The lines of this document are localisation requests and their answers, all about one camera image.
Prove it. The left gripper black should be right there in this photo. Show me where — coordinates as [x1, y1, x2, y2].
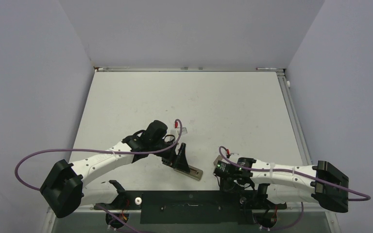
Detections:
[150, 140, 189, 173]

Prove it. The white grey remote control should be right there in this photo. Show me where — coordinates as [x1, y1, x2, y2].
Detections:
[173, 166, 203, 181]

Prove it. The grey battery cover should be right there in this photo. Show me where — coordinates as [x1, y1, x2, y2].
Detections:
[213, 155, 222, 166]

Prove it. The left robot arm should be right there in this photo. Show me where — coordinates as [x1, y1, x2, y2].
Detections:
[40, 120, 190, 218]

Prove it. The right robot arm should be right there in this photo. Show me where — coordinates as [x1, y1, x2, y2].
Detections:
[214, 157, 349, 213]

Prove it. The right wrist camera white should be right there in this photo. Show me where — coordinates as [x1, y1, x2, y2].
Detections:
[226, 152, 240, 160]

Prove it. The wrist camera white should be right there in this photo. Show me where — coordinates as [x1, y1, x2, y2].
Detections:
[170, 127, 187, 138]
[226, 152, 240, 160]

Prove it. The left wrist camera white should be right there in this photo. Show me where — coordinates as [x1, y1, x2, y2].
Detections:
[170, 127, 187, 138]

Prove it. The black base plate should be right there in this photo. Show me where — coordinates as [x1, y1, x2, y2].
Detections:
[95, 190, 287, 224]

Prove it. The aluminium rail right edge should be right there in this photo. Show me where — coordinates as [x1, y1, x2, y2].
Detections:
[276, 69, 312, 165]

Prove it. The aluminium rail edge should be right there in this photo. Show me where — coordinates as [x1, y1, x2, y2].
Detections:
[276, 69, 312, 165]
[94, 67, 285, 73]

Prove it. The aluminium rail back edge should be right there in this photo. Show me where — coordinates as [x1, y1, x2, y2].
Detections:
[94, 67, 285, 73]

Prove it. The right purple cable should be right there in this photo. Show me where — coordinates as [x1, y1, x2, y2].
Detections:
[219, 146, 372, 232]

